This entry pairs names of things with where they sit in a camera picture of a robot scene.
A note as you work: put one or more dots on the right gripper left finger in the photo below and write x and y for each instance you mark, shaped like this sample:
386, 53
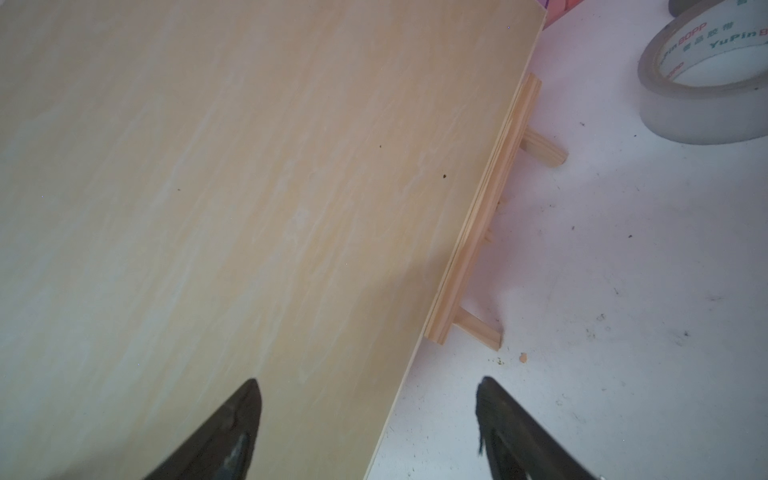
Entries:
222, 447

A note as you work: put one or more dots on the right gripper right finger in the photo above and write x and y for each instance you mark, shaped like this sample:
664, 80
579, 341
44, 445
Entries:
515, 444

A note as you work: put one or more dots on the wooden easel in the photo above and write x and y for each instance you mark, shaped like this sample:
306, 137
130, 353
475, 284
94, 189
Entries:
517, 136

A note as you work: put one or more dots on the plywood board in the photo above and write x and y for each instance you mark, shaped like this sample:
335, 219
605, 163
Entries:
199, 193

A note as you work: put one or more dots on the clear packing tape roll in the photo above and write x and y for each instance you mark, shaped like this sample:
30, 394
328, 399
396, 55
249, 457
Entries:
704, 75

